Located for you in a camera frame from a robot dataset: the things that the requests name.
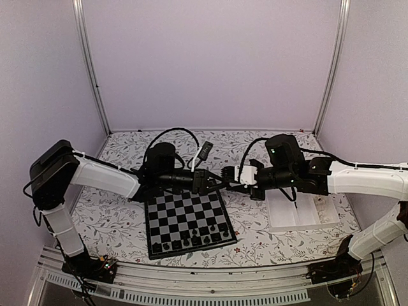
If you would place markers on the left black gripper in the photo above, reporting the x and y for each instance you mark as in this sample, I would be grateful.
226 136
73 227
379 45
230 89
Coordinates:
201 176

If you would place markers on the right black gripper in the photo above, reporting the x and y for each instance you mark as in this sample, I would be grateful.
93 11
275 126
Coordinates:
246 189

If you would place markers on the black and white chessboard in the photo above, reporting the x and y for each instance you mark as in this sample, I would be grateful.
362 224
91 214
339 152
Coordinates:
170 217

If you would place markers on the white plastic compartment tray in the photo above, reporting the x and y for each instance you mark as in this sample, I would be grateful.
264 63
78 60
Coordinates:
308 212

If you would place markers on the black chess rook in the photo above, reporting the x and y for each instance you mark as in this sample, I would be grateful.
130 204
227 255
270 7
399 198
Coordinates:
156 246

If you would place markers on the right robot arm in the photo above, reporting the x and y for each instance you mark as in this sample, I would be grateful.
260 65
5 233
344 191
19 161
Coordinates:
323 175

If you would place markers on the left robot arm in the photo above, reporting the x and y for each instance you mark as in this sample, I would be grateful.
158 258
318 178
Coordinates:
60 167

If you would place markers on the floral patterned table mat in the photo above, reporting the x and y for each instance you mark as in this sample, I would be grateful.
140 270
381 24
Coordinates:
114 226

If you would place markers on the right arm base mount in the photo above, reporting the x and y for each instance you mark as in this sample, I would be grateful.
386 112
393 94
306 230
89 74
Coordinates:
342 275

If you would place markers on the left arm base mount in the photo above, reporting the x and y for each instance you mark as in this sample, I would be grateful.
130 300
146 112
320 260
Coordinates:
87 267

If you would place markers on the aluminium front rail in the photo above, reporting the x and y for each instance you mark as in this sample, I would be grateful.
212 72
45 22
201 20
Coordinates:
137 284

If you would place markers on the right aluminium frame post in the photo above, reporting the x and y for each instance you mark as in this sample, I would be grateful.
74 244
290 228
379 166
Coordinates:
334 65

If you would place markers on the aluminium frame post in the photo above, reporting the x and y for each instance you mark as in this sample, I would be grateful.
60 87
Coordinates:
78 9
334 65

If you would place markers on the left aluminium frame post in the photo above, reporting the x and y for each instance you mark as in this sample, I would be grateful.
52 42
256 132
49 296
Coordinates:
78 9

